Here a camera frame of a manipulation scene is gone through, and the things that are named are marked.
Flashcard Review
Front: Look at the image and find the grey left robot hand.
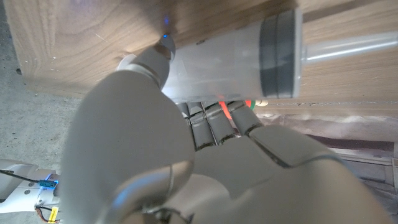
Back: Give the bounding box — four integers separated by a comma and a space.
57, 34, 394, 224

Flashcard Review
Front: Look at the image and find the large clear plastic syringe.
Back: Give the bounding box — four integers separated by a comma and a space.
116, 8, 398, 103

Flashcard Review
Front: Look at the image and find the red green wooden maraca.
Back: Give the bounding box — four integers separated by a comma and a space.
217, 98, 270, 121

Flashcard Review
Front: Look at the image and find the printed sofa room backdrop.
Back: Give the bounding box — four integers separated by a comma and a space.
257, 113, 398, 218

